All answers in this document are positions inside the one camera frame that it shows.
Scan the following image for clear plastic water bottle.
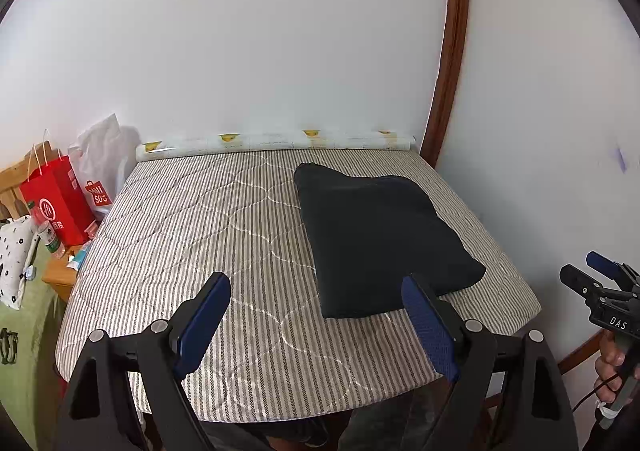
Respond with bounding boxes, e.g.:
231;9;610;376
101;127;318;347
27;201;63;259

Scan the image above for green bedsheet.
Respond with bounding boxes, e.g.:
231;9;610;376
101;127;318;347
0;241;66;451

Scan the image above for white paper bag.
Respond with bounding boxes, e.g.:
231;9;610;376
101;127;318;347
67;114;138;219

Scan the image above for person's right hand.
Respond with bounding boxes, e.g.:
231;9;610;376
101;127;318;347
594;331;640;406

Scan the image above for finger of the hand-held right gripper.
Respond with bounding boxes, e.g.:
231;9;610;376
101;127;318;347
560;265;605;306
586;252;625;281

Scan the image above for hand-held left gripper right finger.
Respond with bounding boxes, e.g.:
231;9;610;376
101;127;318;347
401;273;581;451

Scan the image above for black cable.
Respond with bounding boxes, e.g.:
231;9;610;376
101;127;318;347
570;375;617;416

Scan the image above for red paper bag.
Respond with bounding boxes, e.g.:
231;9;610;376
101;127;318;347
19;128;97;247

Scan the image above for brown wooden door frame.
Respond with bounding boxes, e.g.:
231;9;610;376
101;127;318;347
419;0;472;169

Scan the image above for wooden headboard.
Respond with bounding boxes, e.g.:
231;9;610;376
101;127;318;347
0;141;56;222

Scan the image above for black sweatshirt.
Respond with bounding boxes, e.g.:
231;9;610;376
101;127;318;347
293;162;487;320

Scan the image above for person's dark pants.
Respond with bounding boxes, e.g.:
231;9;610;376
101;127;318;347
202;373;481;451

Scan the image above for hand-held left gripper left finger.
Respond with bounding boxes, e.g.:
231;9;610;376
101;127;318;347
55;272;232;451

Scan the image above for striped quilted mattress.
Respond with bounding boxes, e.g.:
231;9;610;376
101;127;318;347
54;148;542;424

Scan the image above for black buckle strap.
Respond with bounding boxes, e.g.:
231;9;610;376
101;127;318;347
0;328;21;364

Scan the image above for white roll with yellow print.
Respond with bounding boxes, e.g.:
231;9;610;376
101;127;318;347
135;130;416;163

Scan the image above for white and blue tube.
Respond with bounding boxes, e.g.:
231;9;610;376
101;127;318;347
67;240;95;270

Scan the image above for wooden nightstand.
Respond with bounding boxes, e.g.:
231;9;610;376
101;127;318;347
42;243;88;303

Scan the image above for white spotted cloth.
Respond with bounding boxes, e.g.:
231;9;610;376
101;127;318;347
0;215;42;311

